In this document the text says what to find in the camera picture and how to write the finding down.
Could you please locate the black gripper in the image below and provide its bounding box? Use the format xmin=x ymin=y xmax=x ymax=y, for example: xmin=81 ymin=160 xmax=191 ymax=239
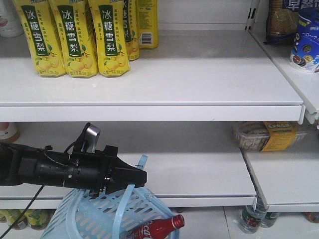
xmin=63 ymin=146 xmax=147 ymax=197

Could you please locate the light blue plastic basket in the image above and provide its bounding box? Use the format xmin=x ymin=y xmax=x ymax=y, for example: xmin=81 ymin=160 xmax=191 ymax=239
xmin=40 ymin=154 xmax=181 ymax=239

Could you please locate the red coca-cola aluminium bottle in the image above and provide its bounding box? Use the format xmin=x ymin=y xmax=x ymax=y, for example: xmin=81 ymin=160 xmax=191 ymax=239
xmin=120 ymin=214 xmax=185 ymax=239

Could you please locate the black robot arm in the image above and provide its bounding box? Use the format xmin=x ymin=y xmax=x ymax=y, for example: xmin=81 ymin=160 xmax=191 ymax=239
xmin=0 ymin=143 xmax=147 ymax=194

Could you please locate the green tea bottle lower shelf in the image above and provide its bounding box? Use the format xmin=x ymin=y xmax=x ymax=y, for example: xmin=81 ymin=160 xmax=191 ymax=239
xmin=25 ymin=209 xmax=50 ymax=230
xmin=0 ymin=209 xmax=28 ymax=230

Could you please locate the white store shelving unit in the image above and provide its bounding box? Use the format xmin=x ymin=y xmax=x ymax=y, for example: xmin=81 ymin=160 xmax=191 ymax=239
xmin=0 ymin=0 xmax=319 ymax=239

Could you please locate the orange peach drink bottle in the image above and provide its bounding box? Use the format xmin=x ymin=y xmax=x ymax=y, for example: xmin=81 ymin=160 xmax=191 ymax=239
xmin=0 ymin=122 xmax=20 ymax=143

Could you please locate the clear water bottle red label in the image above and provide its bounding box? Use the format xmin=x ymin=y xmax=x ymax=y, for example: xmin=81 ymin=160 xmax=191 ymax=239
xmin=239 ymin=206 xmax=267 ymax=234

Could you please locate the yellow pear drink bottle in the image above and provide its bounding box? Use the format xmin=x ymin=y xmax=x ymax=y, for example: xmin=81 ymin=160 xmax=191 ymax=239
xmin=49 ymin=0 xmax=98 ymax=78
xmin=88 ymin=0 xmax=130 ymax=77
xmin=13 ymin=0 xmax=66 ymax=77
xmin=137 ymin=0 xmax=159 ymax=49
xmin=123 ymin=0 xmax=140 ymax=61

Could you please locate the clear biscuit box yellow label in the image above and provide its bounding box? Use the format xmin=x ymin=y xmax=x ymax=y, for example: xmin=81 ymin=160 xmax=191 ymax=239
xmin=231 ymin=121 xmax=312 ymax=152

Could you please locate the white bottle top left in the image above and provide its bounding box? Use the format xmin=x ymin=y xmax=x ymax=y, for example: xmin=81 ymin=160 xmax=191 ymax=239
xmin=0 ymin=0 xmax=24 ymax=38

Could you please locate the blue cookie cup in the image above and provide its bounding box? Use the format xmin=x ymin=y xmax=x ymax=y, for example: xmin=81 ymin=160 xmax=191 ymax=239
xmin=290 ymin=7 xmax=319 ymax=73

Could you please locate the dark biscuit package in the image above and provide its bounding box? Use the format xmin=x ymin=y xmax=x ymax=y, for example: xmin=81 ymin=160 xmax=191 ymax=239
xmin=266 ymin=0 xmax=300 ymax=45

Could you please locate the black cable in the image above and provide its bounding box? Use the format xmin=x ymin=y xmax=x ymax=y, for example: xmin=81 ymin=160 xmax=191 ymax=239
xmin=0 ymin=184 xmax=45 ymax=239

